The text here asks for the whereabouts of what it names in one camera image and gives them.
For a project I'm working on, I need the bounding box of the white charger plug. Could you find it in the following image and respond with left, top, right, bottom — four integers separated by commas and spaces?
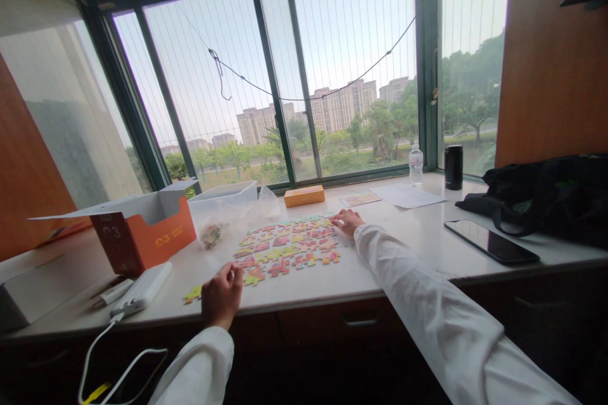
99, 278, 136, 307

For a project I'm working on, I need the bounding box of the white flat box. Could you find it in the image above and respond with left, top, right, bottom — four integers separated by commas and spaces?
0, 256, 65, 335

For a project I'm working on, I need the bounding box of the small orange box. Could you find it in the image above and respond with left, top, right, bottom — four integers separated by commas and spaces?
283, 184, 326, 208

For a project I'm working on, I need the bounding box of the black bag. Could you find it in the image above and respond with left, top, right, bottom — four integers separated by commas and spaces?
455, 153, 608, 250

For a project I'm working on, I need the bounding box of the person's left hand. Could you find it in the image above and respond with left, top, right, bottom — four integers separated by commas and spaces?
201, 262, 246, 331

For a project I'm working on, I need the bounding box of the clear plastic container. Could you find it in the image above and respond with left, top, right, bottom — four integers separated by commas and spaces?
187, 180, 260, 235

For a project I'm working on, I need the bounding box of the white power bank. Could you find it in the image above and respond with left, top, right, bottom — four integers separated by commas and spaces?
110, 261, 174, 318

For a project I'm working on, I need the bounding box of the spread of colourful puzzle pieces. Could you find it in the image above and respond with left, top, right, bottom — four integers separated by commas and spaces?
232, 214, 344, 288

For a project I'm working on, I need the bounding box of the dark hanging cord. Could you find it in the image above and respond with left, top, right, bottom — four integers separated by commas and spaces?
174, 0, 458, 103

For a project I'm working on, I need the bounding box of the person's right hand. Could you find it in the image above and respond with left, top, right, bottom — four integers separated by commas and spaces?
330, 209, 367, 239

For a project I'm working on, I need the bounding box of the white paper sheet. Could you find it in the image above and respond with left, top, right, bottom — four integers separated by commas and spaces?
370, 182, 448, 210

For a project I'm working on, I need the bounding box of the clear water bottle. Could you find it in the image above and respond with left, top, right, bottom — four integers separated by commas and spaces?
408, 143, 425, 187

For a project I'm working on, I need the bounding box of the desk drawer handle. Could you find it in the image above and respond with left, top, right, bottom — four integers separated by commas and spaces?
341, 313, 379, 328

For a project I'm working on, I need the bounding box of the black smartphone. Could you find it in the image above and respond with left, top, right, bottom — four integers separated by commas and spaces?
443, 218, 542, 267

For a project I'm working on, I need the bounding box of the open orange cardboard box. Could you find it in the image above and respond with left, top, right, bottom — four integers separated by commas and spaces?
28, 180, 198, 278

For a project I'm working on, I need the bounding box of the plastic bag of puzzle pieces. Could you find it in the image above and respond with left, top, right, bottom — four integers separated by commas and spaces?
196, 215, 240, 252

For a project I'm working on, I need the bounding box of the black thermos flask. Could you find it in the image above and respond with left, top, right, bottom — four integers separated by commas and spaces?
444, 144, 464, 191

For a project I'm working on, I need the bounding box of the white cable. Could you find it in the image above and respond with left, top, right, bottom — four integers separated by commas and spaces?
77, 315, 170, 405

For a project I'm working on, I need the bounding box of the empty clear plastic bag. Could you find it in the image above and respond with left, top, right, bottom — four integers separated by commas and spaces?
256, 184, 282, 217

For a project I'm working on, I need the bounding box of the green framed window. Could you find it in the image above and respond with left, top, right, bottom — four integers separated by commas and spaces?
71, 0, 514, 195

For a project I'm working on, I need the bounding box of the puzzle picture card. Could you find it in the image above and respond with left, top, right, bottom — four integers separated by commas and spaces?
339, 190, 383, 208

